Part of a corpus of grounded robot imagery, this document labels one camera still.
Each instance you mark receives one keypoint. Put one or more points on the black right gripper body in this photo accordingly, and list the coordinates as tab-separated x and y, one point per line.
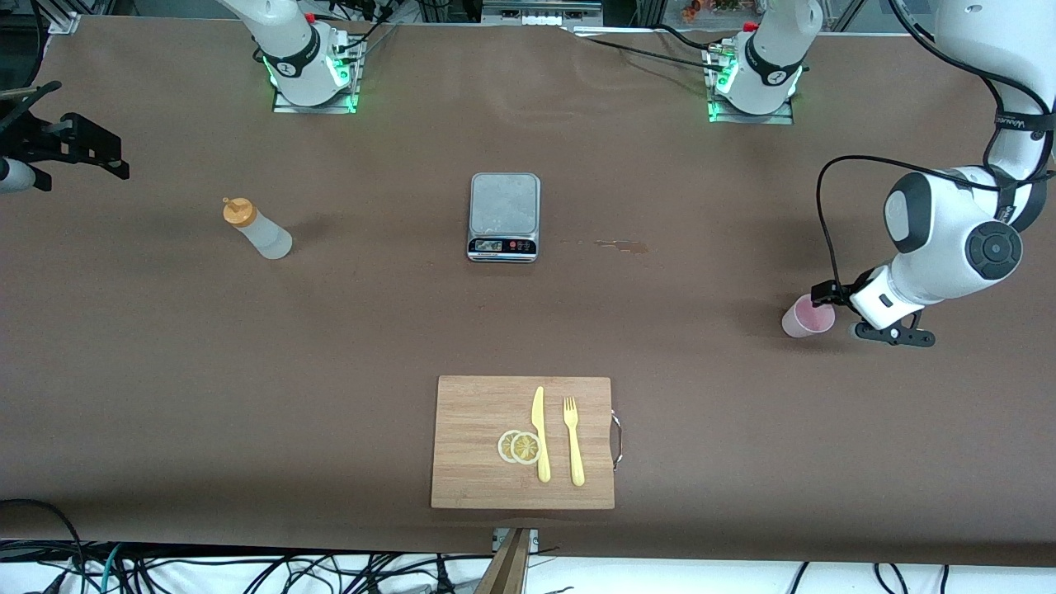
40	140

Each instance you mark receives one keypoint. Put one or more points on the pink plastic cup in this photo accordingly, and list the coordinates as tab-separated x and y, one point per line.
800	323

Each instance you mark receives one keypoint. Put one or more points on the clear sauce bottle orange cap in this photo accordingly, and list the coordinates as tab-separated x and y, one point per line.
260	235

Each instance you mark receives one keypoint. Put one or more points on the yellow plastic fork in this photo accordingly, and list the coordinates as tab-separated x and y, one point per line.
574	450

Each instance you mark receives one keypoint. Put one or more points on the brown table cover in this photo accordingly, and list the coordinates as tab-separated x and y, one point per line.
330	371

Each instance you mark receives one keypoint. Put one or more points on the yellow plastic knife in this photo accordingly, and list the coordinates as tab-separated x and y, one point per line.
540	433

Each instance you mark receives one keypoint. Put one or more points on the silver digital kitchen scale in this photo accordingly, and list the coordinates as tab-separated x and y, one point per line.
505	206

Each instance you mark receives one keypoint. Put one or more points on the lemon slice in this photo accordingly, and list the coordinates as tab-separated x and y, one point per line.
504	445
525	448

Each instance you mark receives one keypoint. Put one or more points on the wooden cutting board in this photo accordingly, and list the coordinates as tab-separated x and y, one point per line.
478	445

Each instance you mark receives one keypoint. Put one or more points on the white power strip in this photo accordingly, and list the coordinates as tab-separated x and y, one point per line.
536	18

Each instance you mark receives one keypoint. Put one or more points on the aluminium frame corner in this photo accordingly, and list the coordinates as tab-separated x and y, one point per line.
62	18
1023	29

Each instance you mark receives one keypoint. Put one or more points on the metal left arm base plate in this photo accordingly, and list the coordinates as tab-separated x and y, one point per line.
784	117

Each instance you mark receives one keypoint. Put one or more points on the wooden post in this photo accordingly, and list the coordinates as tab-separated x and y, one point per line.
505	569

